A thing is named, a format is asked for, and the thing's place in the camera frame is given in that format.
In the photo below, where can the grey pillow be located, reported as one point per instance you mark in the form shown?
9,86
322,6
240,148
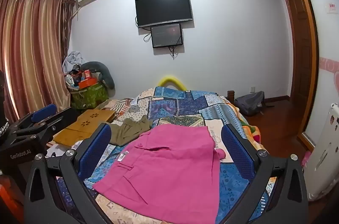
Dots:
106,75

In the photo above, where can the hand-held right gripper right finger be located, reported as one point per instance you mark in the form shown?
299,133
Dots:
234,149

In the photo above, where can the orange cloth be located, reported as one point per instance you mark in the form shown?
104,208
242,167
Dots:
10,200

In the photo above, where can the orange box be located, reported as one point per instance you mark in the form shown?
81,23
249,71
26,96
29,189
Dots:
87,83

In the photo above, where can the black wall television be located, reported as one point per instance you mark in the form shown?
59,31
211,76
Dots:
163,9

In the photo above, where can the yellow foam tube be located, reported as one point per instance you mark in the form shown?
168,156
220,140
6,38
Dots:
170,79

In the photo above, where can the patchwork printed blanket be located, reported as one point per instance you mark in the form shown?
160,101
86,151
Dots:
182,107

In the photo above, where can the white plastic panel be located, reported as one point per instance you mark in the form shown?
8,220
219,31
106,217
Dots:
323,155

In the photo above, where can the orange green blanket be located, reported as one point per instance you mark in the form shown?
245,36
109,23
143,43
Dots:
251,132

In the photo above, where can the grey backpack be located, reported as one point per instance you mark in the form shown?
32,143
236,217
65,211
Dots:
249,103

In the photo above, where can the olive green pants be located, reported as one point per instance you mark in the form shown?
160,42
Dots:
127,131

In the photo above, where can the green storage box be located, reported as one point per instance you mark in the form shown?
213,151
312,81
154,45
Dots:
88,98

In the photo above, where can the pink wall sticker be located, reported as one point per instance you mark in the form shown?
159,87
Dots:
329,65

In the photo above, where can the striped pink curtain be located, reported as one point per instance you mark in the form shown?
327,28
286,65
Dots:
31,49

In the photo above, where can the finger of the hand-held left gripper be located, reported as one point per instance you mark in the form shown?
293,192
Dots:
43,110
67,118

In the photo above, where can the wall outlet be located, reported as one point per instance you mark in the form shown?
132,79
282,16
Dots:
252,89

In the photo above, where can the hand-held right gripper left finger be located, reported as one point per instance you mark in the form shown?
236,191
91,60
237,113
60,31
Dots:
96,149

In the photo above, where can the wooden bed frame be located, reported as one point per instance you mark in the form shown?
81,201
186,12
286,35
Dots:
231,96

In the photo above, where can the white patterned cloth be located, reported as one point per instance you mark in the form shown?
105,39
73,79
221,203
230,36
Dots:
76,144

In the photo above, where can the small black monitor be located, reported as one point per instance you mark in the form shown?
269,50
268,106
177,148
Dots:
166,35

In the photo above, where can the wooden lap desk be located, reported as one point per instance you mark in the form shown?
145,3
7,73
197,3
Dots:
84,123

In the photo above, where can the small red box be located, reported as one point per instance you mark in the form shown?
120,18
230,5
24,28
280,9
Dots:
86,75

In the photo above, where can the grey white clothes pile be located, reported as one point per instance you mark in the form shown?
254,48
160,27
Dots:
72,61

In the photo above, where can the pink pants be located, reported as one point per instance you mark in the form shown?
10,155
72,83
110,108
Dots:
169,165

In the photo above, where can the wooden door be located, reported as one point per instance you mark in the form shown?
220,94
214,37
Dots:
299,54

